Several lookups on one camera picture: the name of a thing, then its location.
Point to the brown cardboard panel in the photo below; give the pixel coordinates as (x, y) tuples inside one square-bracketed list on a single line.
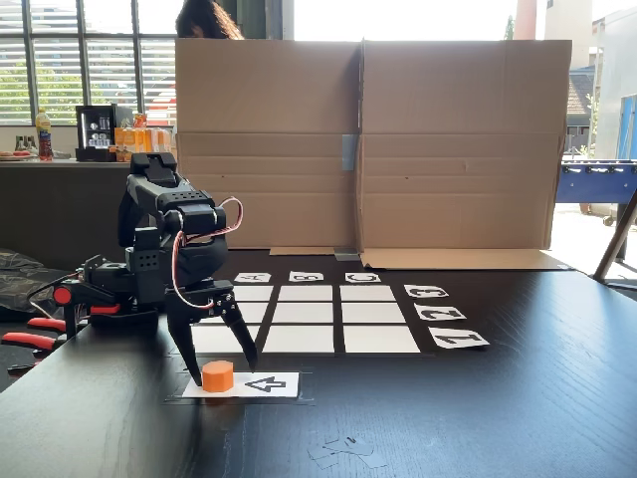
[(463, 109), (264, 99)]

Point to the window with blinds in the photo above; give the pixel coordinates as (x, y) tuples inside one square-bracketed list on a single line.
[(55, 60)]

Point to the yellow red drink bottle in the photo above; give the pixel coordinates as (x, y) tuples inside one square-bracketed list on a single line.
[(44, 134)]

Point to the white arrow paper sheet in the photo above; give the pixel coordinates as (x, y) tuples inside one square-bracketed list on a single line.
[(244, 392)]

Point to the grey tape strip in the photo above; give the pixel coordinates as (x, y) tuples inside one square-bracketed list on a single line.
[(349, 152), (347, 255)]

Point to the white nine-square grid sheet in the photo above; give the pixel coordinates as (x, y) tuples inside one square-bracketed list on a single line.
[(298, 339)]

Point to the person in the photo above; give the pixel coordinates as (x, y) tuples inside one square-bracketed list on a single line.
[(206, 22)]

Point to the paper label letter B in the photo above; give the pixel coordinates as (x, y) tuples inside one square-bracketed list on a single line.
[(306, 277)]

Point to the small brown bottle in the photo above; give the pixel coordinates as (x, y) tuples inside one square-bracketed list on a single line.
[(20, 144), (31, 144)]

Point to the blue foosball table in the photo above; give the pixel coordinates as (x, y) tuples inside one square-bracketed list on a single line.
[(594, 184)]

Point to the paper label letter C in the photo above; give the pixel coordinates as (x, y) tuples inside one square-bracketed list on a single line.
[(362, 278)]

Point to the black glass-door mini fridge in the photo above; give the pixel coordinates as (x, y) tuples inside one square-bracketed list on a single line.
[(94, 132)]

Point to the paper label number 3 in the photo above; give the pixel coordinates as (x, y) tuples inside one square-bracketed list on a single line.
[(426, 291)]

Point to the red black bar clamp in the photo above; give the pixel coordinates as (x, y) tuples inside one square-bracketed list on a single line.
[(27, 341)]

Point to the round orange token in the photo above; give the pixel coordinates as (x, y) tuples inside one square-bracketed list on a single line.
[(217, 377)]

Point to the paper label number 2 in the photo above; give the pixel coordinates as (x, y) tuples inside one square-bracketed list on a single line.
[(440, 313)]

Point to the plate of food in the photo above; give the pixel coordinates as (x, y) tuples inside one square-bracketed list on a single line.
[(17, 155)]

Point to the orange carton pack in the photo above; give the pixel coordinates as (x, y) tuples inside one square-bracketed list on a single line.
[(160, 140), (130, 142)]

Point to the slanted wooden leg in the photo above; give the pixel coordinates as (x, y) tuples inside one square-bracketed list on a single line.
[(617, 239)]

